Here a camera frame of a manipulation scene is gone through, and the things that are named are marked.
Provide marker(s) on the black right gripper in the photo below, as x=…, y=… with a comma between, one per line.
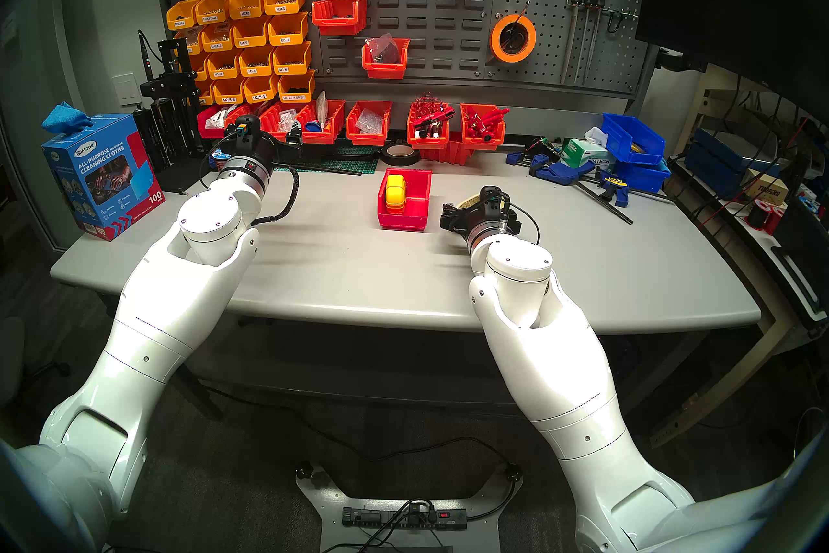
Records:
x=460, y=218

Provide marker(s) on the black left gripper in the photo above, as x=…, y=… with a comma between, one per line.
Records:
x=249, y=151

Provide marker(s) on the cream masking tape roll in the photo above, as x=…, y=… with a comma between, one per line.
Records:
x=469, y=203

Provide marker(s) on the crimson plastic storage bin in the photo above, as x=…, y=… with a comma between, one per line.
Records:
x=414, y=215

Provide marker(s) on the yellow tape measure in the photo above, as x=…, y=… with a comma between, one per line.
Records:
x=396, y=192

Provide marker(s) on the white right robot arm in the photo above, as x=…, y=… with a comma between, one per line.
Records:
x=550, y=364

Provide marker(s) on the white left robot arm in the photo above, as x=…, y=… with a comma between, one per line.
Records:
x=168, y=299

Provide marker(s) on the green white tissue box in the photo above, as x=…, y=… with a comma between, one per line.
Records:
x=583, y=155

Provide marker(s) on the blue cleaning cloths box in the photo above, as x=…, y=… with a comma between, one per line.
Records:
x=97, y=182

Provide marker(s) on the dark blue storage box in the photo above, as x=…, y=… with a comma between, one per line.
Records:
x=719, y=163

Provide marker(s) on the brown cardboard box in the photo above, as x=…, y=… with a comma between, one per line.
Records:
x=767, y=189

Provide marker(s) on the small blue plastic item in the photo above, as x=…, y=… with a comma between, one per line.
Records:
x=313, y=126

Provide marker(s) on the red plastic parts bin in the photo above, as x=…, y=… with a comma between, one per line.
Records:
x=337, y=25
x=330, y=134
x=482, y=145
x=453, y=155
x=383, y=71
x=369, y=140
x=267, y=117
x=246, y=110
x=210, y=132
x=427, y=143

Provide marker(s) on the white paper packet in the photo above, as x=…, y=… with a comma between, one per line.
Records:
x=322, y=108

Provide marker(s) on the black flat bar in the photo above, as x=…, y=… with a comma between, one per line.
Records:
x=324, y=169

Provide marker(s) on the green cutting mat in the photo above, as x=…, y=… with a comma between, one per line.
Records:
x=359, y=166

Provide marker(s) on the clear plastic bag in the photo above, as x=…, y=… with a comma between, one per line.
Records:
x=369, y=122
x=382, y=47

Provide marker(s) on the white crumpled paper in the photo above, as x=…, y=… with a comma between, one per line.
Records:
x=217, y=117

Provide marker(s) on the black tape roll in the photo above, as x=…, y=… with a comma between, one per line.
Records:
x=400, y=162

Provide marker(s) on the black metal stand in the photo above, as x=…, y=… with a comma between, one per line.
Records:
x=171, y=85

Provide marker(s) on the blue bar clamp yellow label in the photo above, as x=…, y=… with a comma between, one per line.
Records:
x=614, y=185

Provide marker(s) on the black soldering pen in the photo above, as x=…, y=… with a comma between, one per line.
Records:
x=144, y=49

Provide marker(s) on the orange tape roll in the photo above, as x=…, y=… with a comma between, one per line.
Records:
x=494, y=40

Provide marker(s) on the blue plastic bin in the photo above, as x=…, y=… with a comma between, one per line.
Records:
x=641, y=176
x=647, y=147

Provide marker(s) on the blue cloth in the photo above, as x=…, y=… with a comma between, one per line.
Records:
x=65, y=117

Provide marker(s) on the black power strip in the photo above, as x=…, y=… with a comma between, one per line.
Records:
x=401, y=518

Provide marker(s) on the black flat tray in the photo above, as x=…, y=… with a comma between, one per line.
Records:
x=803, y=273

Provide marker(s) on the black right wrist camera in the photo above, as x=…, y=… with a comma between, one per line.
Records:
x=493, y=196

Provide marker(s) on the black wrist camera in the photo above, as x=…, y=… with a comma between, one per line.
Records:
x=245, y=127
x=493, y=196

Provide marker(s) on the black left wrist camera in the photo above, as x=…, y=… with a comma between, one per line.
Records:
x=245, y=127

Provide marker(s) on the white wall switch plate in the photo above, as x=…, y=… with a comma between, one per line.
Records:
x=126, y=90

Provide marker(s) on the grey pegboard wall panel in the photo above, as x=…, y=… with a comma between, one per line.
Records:
x=447, y=7

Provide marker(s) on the black monitor mount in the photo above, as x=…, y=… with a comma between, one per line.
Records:
x=677, y=60

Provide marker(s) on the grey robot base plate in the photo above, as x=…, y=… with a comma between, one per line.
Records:
x=324, y=513

